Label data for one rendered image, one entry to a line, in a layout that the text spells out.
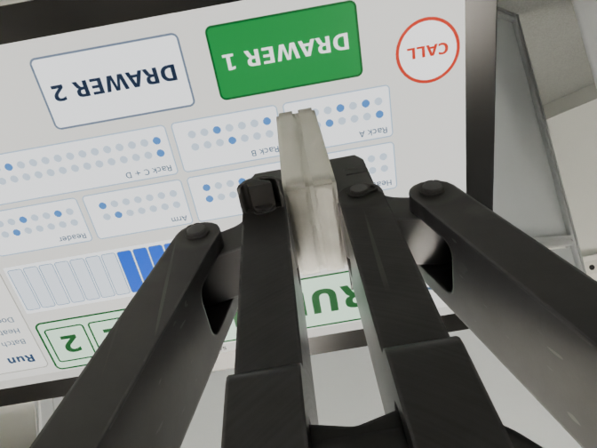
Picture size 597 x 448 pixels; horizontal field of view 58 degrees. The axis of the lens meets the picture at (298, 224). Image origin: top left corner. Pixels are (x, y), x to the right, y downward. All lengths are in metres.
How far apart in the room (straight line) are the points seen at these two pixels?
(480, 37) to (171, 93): 0.20
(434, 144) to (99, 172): 0.23
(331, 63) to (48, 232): 0.23
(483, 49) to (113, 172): 0.26
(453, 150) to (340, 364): 1.06
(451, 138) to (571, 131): 3.61
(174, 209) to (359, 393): 1.10
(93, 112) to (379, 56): 0.19
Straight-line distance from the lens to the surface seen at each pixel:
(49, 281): 0.45
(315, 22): 0.35
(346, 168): 0.17
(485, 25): 0.38
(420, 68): 0.37
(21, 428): 3.11
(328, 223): 0.15
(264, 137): 0.37
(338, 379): 1.39
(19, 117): 0.40
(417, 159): 0.39
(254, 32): 0.35
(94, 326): 0.47
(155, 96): 0.37
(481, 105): 0.39
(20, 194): 0.42
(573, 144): 3.98
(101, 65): 0.37
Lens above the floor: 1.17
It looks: 10 degrees down
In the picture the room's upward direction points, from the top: 170 degrees clockwise
